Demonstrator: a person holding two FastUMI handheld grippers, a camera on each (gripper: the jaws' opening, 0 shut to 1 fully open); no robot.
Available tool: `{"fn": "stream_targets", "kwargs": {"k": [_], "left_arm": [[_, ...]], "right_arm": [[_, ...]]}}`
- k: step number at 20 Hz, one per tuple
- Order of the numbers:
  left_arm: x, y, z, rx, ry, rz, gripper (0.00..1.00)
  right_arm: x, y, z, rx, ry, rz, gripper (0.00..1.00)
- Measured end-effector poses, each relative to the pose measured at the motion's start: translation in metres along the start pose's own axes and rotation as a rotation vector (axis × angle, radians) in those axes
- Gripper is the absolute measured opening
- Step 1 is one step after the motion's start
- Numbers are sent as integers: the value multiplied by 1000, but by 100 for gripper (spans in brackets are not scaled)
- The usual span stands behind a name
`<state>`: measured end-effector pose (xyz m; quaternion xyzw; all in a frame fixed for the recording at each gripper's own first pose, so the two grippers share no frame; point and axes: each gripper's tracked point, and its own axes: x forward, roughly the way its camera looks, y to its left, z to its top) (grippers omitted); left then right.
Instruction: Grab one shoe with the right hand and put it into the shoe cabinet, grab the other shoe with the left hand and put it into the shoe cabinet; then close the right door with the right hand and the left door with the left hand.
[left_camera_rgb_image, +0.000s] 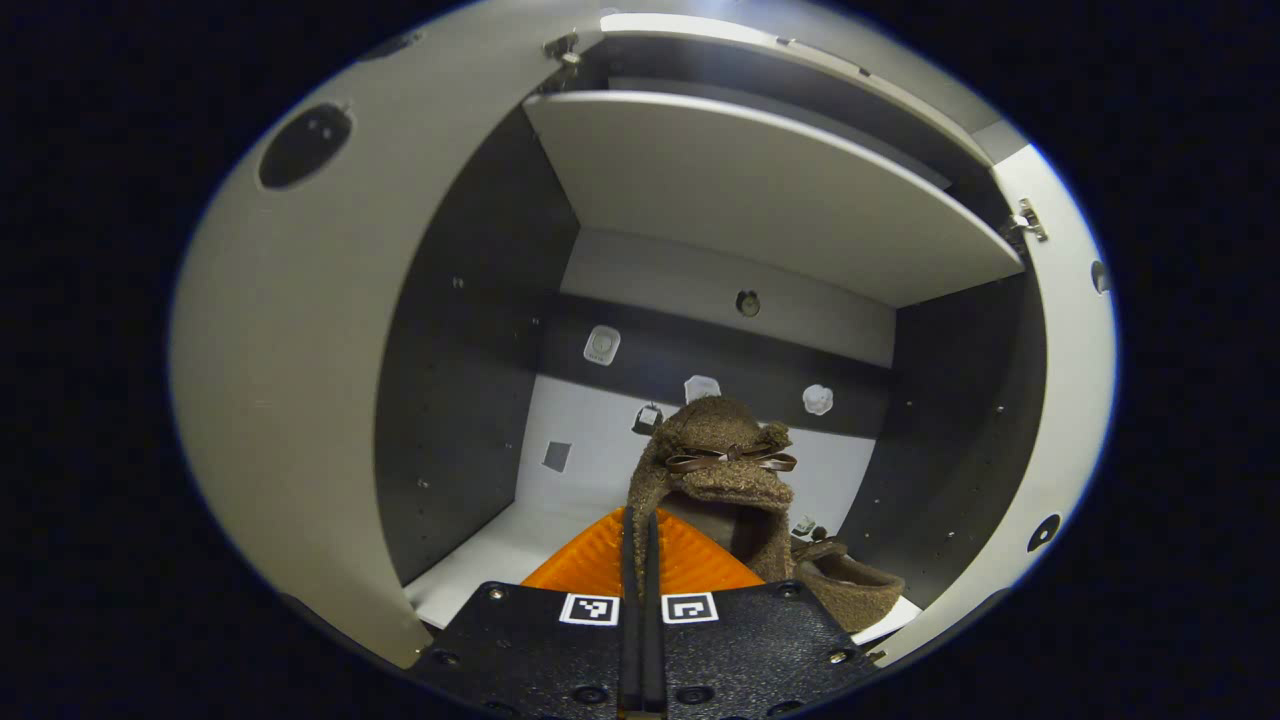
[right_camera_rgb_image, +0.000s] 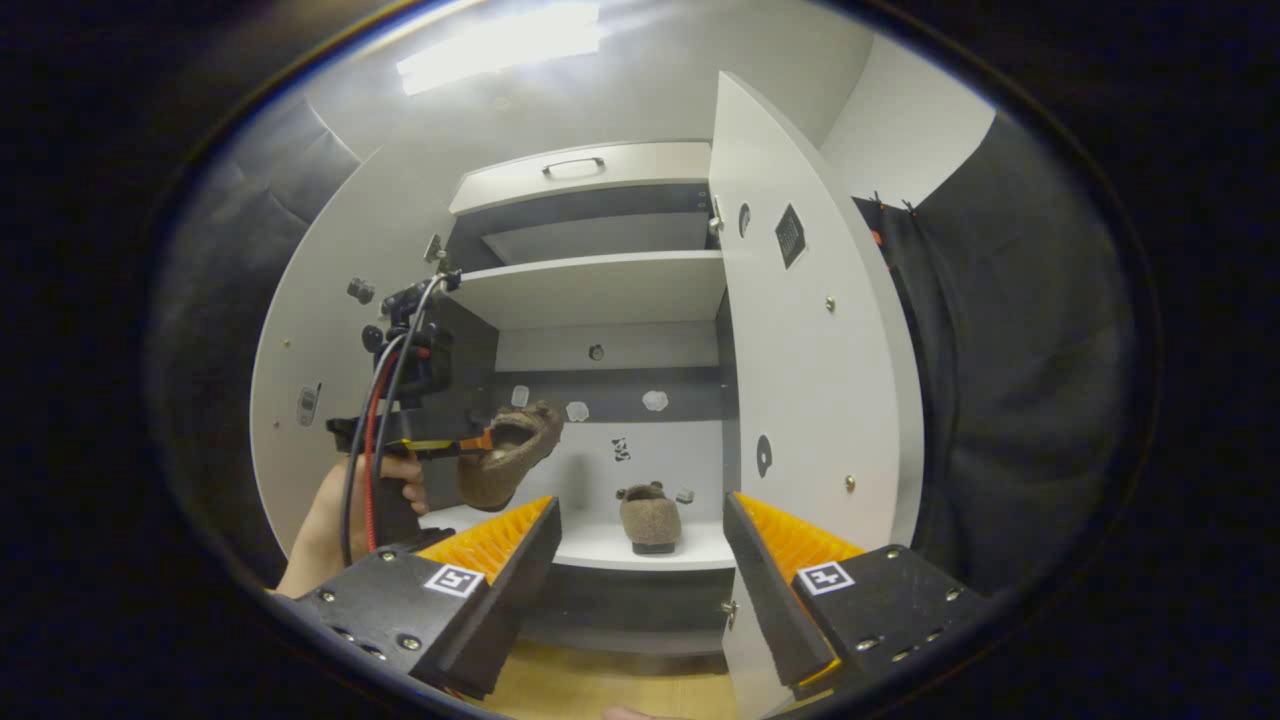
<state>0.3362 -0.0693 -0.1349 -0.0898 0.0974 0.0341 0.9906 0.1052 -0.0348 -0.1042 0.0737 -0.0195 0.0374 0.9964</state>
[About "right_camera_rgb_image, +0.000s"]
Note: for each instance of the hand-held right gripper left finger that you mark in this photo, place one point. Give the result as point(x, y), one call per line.
point(515, 585)

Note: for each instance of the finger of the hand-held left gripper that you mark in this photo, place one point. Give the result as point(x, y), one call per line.
point(478, 440)

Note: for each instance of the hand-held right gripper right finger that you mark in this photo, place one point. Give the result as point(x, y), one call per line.
point(765, 590)

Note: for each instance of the brown shoe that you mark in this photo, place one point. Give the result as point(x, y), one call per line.
point(650, 520)
point(500, 470)

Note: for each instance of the white shoe cabinet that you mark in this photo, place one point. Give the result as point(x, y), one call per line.
point(600, 290)

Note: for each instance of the metal door hinge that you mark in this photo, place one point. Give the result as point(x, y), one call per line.
point(435, 247)
point(715, 220)
point(730, 610)

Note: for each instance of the white cabinet shelf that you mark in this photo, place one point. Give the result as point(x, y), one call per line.
point(600, 290)
point(600, 545)

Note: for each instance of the black backdrop cloth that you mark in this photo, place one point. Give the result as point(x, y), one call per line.
point(1030, 380)
point(230, 250)

